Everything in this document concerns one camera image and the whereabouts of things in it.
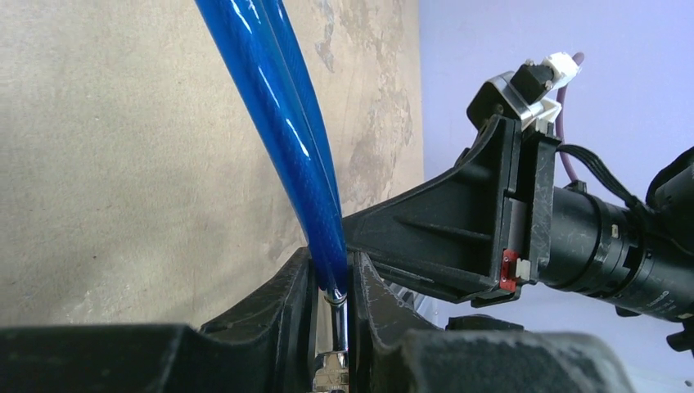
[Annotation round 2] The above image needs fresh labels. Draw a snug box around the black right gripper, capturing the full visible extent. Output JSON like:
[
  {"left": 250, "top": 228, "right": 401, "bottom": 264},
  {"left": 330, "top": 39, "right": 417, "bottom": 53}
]
[{"left": 343, "top": 115, "right": 559, "bottom": 307}]

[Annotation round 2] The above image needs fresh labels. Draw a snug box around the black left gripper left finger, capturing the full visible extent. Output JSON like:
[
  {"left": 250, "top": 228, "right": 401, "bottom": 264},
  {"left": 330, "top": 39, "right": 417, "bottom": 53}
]
[{"left": 1, "top": 248, "right": 318, "bottom": 392}]

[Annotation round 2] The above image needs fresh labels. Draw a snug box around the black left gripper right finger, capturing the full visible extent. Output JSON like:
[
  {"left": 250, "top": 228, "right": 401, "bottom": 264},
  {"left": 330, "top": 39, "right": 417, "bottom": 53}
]
[{"left": 348, "top": 252, "right": 634, "bottom": 392}]

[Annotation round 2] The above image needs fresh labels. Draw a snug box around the blue cable lock loop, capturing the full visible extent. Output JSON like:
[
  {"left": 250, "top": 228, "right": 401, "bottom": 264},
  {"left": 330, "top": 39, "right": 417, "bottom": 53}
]
[{"left": 197, "top": 1, "right": 349, "bottom": 392}]

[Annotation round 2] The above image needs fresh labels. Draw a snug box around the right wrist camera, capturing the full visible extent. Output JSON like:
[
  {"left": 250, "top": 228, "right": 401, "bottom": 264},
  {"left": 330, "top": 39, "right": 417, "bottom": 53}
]
[{"left": 466, "top": 52, "right": 584, "bottom": 131}]

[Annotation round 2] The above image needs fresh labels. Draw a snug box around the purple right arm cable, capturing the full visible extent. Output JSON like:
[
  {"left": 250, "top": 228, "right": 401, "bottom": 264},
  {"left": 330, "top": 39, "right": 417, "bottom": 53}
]
[{"left": 555, "top": 52, "right": 587, "bottom": 183}]

